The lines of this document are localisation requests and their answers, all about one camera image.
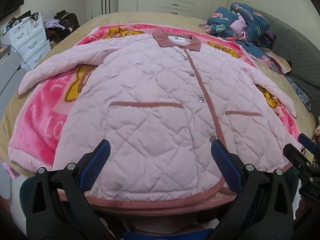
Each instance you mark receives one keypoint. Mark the blue flamingo quilt pile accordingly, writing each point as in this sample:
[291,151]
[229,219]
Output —
[249,29]

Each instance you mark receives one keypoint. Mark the dark clothes pile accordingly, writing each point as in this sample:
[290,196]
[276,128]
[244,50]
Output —
[62,25]

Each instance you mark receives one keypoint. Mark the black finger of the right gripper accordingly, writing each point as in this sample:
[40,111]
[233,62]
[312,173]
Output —
[310,145]
[308,175]

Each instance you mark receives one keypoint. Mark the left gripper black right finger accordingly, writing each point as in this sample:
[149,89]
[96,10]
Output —
[262,208]

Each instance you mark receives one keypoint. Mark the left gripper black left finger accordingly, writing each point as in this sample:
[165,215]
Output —
[57,207]

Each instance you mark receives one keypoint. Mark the grey quilted headboard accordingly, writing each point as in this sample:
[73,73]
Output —
[302,53]

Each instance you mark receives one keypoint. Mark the tan bed cover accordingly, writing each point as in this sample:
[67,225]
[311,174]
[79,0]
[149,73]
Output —
[306,121]

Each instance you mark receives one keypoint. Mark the pink quilted jacket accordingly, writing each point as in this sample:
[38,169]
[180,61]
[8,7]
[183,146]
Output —
[161,100]

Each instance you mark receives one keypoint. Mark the pink bear fleece blanket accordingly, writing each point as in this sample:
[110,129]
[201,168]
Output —
[30,135]

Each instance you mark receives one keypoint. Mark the white drawer chest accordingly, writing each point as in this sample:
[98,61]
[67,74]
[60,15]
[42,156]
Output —
[28,38]

